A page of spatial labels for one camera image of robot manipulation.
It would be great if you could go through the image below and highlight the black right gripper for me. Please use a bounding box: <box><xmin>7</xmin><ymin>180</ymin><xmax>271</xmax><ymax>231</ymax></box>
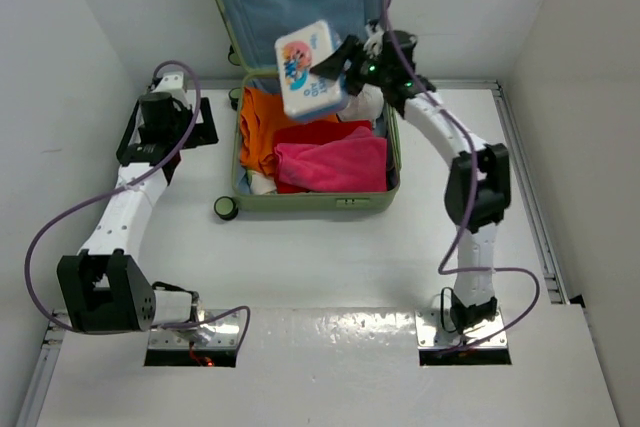
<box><xmin>313</xmin><ymin>34</ymin><xmax>393</xmax><ymax>96</ymax></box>

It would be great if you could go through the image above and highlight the white plastic bag bundle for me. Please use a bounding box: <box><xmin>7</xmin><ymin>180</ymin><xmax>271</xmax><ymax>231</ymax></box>
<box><xmin>337</xmin><ymin>84</ymin><xmax>385</xmax><ymax>123</ymax></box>

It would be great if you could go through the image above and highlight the white first aid box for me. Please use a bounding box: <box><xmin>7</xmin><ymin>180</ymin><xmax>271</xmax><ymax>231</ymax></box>
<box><xmin>274</xmin><ymin>20</ymin><xmax>348</xmax><ymax>122</ymax></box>

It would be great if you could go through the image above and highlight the orange shirt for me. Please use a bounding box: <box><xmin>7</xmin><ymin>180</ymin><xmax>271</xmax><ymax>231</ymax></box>
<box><xmin>238</xmin><ymin>86</ymin><xmax>340</xmax><ymax>178</ymax></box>

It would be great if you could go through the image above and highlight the red cloth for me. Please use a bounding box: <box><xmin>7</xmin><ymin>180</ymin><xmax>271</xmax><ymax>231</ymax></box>
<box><xmin>274</xmin><ymin>121</ymin><xmax>373</xmax><ymax>194</ymax></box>

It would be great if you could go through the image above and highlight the white patterned garment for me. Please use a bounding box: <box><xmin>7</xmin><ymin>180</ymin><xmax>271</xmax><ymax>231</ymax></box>
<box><xmin>247</xmin><ymin>170</ymin><xmax>277</xmax><ymax>195</ymax></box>

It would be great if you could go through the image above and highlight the pink towel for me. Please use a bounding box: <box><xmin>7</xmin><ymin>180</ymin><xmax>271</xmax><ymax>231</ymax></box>
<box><xmin>274</xmin><ymin>127</ymin><xmax>387</xmax><ymax>193</ymax></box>

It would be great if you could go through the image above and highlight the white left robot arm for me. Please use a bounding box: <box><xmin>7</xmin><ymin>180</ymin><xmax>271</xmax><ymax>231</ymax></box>
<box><xmin>57</xmin><ymin>90</ymin><xmax>217</xmax><ymax>334</ymax></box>

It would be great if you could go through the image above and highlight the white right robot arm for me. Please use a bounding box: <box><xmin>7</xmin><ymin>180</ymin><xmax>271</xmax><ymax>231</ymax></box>
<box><xmin>311</xmin><ymin>30</ymin><xmax>511</xmax><ymax>334</ymax></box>

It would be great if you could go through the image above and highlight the green suitcase with blue lining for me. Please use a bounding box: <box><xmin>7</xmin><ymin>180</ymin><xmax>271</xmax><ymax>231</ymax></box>
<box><xmin>214</xmin><ymin>0</ymin><xmax>401</xmax><ymax>220</ymax></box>

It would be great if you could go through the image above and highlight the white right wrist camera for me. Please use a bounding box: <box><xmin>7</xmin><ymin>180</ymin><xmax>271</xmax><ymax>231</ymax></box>
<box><xmin>364</xmin><ymin>20</ymin><xmax>386</xmax><ymax>57</ymax></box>

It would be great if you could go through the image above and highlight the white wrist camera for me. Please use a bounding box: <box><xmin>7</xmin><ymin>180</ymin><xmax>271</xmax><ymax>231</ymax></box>
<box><xmin>150</xmin><ymin>72</ymin><xmax>186</xmax><ymax>97</ymax></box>
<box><xmin>364</xmin><ymin>20</ymin><xmax>386</xmax><ymax>57</ymax></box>

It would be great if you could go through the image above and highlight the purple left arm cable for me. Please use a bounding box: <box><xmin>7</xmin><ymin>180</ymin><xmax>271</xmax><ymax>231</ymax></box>
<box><xmin>24</xmin><ymin>59</ymin><xmax>251</xmax><ymax>353</ymax></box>

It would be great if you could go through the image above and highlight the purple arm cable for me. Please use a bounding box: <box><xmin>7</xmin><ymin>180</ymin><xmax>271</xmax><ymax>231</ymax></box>
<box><xmin>24</xmin><ymin>59</ymin><xmax>251</xmax><ymax>353</ymax></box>
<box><xmin>381</xmin><ymin>0</ymin><xmax>541</xmax><ymax>354</ymax></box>

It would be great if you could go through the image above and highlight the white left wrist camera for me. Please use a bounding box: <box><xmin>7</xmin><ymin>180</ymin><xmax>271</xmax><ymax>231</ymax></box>
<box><xmin>150</xmin><ymin>72</ymin><xmax>186</xmax><ymax>97</ymax></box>

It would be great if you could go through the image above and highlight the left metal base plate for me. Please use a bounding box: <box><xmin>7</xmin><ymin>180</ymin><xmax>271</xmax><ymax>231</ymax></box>
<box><xmin>148</xmin><ymin>313</ymin><xmax>242</xmax><ymax>351</ymax></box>

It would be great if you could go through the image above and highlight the metal base plate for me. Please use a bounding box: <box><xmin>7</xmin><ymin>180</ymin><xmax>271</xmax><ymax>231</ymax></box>
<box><xmin>415</xmin><ymin>307</ymin><xmax>508</xmax><ymax>351</ymax></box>
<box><xmin>148</xmin><ymin>313</ymin><xmax>242</xmax><ymax>351</ymax></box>

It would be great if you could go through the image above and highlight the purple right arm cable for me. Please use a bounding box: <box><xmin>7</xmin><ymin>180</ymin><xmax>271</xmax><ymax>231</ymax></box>
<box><xmin>381</xmin><ymin>0</ymin><xmax>541</xmax><ymax>354</ymax></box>

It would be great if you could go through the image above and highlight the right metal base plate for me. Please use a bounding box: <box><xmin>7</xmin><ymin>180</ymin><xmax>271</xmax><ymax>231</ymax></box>
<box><xmin>415</xmin><ymin>307</ymin><xmax>508</xmax><ymax>351</ymax></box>

